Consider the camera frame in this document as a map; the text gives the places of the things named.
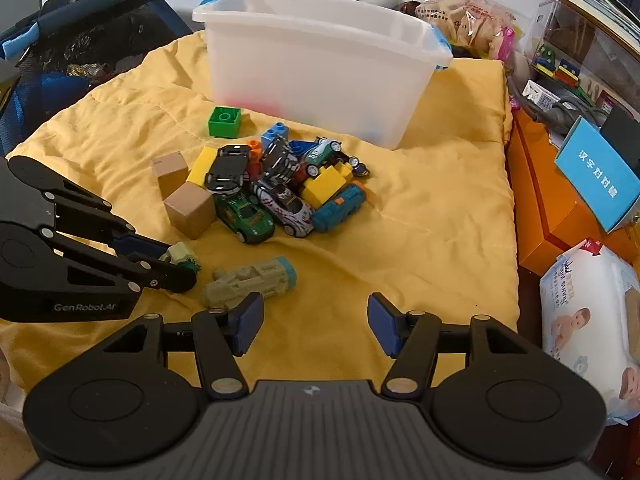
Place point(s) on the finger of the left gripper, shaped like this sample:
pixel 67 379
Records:
pixel 81 213
pixel 146 272

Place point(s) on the orange box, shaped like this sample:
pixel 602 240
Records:
pixel 550 216

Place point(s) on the beige toy truck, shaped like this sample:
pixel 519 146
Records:
pixel 269 277

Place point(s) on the green duplo brick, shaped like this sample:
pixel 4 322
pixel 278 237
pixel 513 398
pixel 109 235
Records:
pixel 224 122

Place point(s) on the blue card box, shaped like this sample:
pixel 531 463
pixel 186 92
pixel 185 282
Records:
pixel 599 175

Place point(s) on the yellow flat brick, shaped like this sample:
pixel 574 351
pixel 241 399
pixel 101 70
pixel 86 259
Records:
pixel 201 166

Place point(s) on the green white racing car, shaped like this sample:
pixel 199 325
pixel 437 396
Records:
pixel 325 151

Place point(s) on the small green white car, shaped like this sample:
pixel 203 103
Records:
pixel 181 254

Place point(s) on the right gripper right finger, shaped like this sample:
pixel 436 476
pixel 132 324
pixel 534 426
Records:
pixel 410 339

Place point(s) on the dark blue bag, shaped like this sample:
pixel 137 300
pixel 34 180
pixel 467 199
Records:
pixel 68 47

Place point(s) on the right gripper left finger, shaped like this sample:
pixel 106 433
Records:
pixel 220 336

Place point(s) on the black silver toy car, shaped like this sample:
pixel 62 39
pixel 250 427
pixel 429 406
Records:
pixel 279 164

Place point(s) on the yellow duplo brick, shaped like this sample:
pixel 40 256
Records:
pixel 317 191

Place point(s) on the dark green toy car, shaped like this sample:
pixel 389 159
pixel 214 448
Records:
pixel 251 224

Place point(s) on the snack bag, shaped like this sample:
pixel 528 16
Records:
pixel 484 28

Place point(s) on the teal orange toy vehicle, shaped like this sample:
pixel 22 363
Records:
pixel 339 207

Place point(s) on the light wooden cube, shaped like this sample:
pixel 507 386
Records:
pixel 170 171

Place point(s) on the yellow quilted cloth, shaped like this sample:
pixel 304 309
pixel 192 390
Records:
pixel 436 232

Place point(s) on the baby wipes pack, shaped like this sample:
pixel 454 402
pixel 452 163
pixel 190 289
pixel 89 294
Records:
pixel 585 298

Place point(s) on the translucent white storage bin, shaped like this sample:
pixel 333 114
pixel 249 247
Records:
pixel 341 65

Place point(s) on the white red toy car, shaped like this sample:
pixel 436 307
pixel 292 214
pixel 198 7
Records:
pixel 290 211

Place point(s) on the blue duplo brick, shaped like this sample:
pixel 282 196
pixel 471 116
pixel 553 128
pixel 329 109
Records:
pixel 277 129

